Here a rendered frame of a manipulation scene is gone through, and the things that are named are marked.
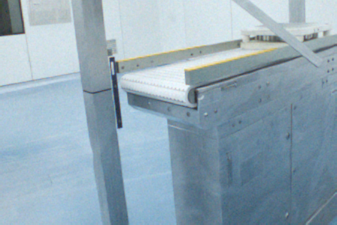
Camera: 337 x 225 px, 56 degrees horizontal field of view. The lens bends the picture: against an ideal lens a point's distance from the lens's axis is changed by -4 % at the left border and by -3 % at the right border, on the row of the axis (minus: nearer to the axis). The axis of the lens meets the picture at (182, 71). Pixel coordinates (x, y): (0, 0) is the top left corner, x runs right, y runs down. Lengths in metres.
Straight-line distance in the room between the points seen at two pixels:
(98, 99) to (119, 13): 5.34
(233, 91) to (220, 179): 0.24
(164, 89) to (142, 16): 5.69
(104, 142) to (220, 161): 0.31
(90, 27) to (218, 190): 0.54
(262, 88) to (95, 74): 0.44
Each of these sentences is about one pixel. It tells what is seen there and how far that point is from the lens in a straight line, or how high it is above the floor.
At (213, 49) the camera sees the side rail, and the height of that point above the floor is 0.88.
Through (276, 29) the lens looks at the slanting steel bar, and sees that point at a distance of 0.83.
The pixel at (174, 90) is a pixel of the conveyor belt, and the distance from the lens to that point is 0.71.
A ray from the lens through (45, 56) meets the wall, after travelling 5.71.
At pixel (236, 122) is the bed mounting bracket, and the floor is 0.72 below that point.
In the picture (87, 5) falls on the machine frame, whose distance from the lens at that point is 0.85.
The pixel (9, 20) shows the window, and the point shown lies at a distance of 5.59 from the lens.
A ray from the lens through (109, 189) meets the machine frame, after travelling 0.97.
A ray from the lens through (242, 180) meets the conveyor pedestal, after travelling 0.99.
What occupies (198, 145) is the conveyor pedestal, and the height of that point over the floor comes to 0.66.
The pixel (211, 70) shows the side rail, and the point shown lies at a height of 0.88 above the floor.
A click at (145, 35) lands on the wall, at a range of 6.44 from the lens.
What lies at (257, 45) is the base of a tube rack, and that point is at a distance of 1.18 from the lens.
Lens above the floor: 1.02
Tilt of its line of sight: 11 degrees down
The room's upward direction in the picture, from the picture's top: 4 degrees counter-clockwise
